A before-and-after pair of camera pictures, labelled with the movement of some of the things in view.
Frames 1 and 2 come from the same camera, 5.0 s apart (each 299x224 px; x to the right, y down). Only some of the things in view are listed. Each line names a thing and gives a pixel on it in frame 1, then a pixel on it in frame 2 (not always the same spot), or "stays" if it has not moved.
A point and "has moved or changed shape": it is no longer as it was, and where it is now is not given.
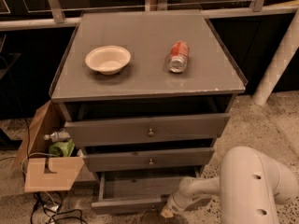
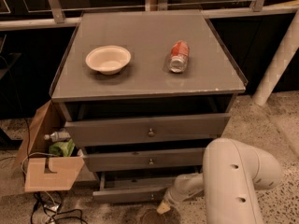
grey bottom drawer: x=137 y=191 has moved or changed shape
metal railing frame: x=154 y=1 stays
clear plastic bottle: x=58 y=136 stays
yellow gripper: x=175 y=203 → x=172 y=197
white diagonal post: x=279 y=63 stays
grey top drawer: x=173 y=129 stays
